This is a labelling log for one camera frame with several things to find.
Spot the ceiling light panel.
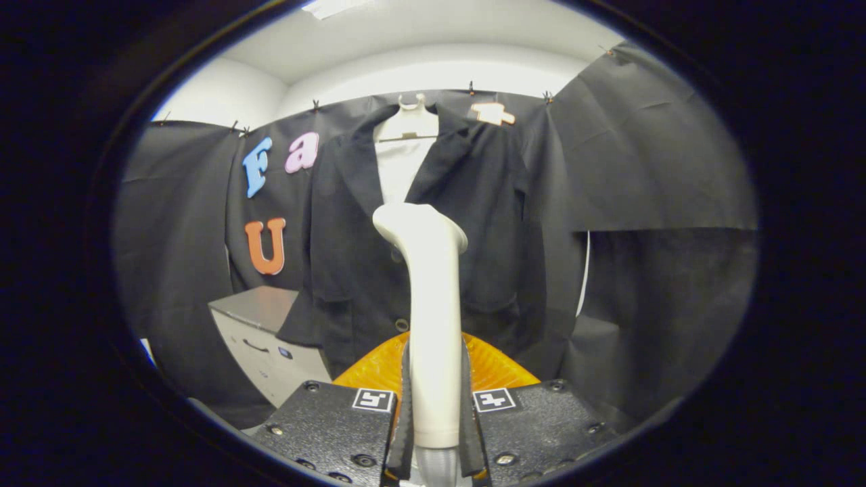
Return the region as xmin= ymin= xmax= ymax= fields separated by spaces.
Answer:
xmin=301 ymin=0 xmax=380 ymax=20

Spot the black backdrop cloth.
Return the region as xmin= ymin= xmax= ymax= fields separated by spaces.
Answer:
xmin=112 ymin=41 xmax=758 ymax=434

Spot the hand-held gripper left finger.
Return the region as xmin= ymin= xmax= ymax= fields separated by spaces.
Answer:
xmin=250 ymin=335 xmax=415 ymax=487

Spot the grey cabinet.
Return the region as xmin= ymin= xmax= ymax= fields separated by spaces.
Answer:
xmin=208 ymin=285 xmax=334 ymax=410

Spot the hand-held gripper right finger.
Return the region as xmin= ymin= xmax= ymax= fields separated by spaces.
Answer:
xmin=461 ymin=331 xmax=623 ymax=487

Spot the black blazer jacket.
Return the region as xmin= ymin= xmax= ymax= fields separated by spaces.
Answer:
xmin=276 ymin=101 xmax=549 ymax=379

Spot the white garment steamer handle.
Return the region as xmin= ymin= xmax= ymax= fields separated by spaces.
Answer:
xmin=372 ymin=202 xmax=469 ymax=450

